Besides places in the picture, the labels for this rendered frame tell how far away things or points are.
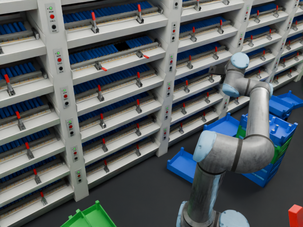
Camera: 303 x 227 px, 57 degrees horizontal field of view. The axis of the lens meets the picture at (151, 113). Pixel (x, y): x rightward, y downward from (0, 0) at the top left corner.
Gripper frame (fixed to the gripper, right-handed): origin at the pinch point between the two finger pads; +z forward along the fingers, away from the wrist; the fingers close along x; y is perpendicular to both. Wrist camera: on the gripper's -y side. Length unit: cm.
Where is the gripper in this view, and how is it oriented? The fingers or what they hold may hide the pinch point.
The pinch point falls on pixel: (220, 79)
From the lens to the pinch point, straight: 183.3
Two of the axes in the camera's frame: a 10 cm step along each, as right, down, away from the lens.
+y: 9.4, 3.2, -0.6
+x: 3.3, -9.3, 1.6
